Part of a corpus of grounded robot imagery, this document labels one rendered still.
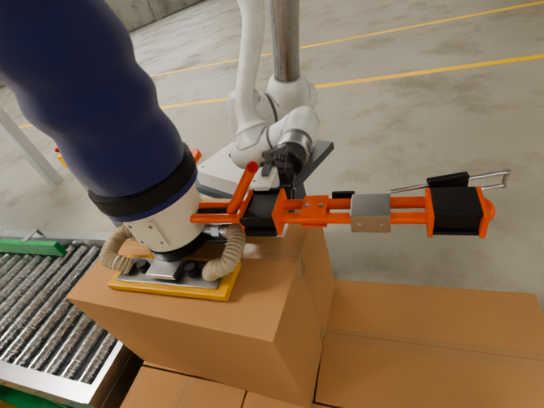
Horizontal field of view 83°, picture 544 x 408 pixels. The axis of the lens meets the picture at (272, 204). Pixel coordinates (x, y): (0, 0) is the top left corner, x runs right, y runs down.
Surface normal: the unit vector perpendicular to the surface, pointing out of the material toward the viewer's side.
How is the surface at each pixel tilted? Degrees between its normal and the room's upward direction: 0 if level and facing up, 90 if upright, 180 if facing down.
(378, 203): 0
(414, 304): 0
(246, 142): 58
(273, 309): 0
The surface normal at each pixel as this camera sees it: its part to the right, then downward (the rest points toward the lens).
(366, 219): -0.26, 0.68
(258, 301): -0.25, -0.73
